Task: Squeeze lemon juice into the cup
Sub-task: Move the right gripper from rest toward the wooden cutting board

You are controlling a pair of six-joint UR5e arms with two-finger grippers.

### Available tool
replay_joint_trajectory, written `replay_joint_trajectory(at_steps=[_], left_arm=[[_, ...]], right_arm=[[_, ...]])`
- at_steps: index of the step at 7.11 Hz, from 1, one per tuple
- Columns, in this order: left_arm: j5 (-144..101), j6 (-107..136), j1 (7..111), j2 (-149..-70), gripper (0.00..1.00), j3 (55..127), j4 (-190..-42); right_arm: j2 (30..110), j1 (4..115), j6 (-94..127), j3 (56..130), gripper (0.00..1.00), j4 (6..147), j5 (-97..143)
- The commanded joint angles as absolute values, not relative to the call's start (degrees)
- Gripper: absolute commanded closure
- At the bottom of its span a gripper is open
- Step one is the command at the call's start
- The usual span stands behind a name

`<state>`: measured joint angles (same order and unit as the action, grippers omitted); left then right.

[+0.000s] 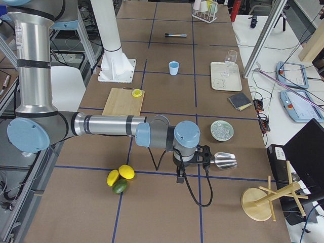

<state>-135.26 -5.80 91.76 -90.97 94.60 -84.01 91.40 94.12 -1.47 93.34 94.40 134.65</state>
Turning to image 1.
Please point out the cream rectangular tray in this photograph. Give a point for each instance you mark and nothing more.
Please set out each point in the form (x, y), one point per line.
(224, 78)

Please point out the bamboo cutting board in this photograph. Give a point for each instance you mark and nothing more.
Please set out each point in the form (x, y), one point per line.
(121, 102)

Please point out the blue teach pendant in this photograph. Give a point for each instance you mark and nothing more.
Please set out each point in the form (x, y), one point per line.
(292, 75)
(298, 109)

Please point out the wooden mug tree stand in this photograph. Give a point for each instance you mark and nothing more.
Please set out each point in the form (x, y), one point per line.
(257, 202)

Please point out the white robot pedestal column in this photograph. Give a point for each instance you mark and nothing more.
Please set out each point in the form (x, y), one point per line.
(115, 66)

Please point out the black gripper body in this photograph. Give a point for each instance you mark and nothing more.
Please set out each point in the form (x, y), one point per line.
(181, 165)

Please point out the light blue cup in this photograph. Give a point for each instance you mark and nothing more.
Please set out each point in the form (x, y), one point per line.
(173, 68)

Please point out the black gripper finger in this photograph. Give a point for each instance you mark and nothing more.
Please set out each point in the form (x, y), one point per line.
(180, 175)

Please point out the clear wine glass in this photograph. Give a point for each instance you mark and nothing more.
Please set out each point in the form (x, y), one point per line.
(229, 60)

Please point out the black metal muddler stick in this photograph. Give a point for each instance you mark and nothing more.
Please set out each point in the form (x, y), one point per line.
(175, 35)

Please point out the white cup rack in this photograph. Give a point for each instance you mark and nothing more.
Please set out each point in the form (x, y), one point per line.
(205, 10)

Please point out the yellow lemon upper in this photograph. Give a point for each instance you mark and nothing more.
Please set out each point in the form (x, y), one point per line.
(126, 171)

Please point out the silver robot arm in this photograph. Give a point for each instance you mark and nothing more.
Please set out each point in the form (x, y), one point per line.
(39, 124)

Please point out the yellow lemon left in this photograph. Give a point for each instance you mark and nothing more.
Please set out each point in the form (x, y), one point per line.
(112, 177)

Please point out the aluminium frame post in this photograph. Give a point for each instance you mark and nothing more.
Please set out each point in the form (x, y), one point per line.
(266, 31)

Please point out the lower blue teach pendant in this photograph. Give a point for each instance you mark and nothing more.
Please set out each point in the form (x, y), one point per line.
(298, 109)

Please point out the white chair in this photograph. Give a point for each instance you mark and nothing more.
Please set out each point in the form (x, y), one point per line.
(68, 88)

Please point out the green bowl with ice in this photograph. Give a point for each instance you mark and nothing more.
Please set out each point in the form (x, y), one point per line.
(221, 130)

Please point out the metal ice scoop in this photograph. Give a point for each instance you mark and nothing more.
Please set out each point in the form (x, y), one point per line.
(223, 160)

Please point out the upper blue teach pendant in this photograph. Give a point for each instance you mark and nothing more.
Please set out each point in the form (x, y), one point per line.
(292, 75)

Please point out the green lime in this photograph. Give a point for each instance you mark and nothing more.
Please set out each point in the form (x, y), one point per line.
(120, 186)

